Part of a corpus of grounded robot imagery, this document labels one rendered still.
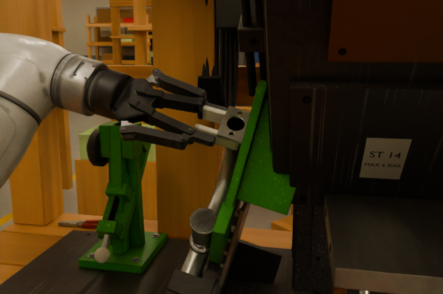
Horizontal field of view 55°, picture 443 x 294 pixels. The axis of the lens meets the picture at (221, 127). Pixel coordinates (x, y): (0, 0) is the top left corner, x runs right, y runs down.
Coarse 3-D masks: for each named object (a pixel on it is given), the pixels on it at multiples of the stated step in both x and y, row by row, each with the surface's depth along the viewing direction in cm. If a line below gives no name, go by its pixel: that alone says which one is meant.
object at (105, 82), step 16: (96, 80) 63; (112, 80) 63; (128, 80) 67; (144, 80) 67; (96, 96) 63; (112, 96) 63; (128, 96) 65; (144, 96) 65; (96, 112) 65; (112, 112) 64; (128, 112) 63
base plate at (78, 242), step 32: (64, 256) 85; (160, 256) 85; (288, 256) 85; (0, 288) 74; (32, 288) 74; (64, 288) 74; (96, 288) 74; (128, 288) 74; (160, 288) 74; (224, 288) 74; (256, 288) 74; (288, 288) 74
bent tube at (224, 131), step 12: (228, 108) 63; (228, 120) 62; (240, 120) 63; (228, 132) 61; (240, 132) 61; (240, 144) 64; (228, 156) 67; (228, 168) 69; (228, 180) 69; (216, 192) 70; (216, 204) 68; (192, 252) 63; (192, 264) 62; (204, 264) 64
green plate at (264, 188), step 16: (256, 96) 51; (256, 112) 52; (256, 128) 53; (256, 144) 54; (240, 160) 53; (256, 160) 54; (240, 176) 53; (256, 176) 54; (272, 176) 54; (288, 176) 54; (240, 192) 55; (256, 192) 55; (272, 192) 54; (288, 192) 54; (272, 208) 55; (288, 208) 54
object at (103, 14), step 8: (96, 8) 1065; (104, 8) 1063; (120, 8) 1058; (128, 8) 1055; (104, 16) 1066; (120, 16) 1061; (128, 16) 1059; (104, 32) 1073; (128, 32) 1066; (104, 40) 1077
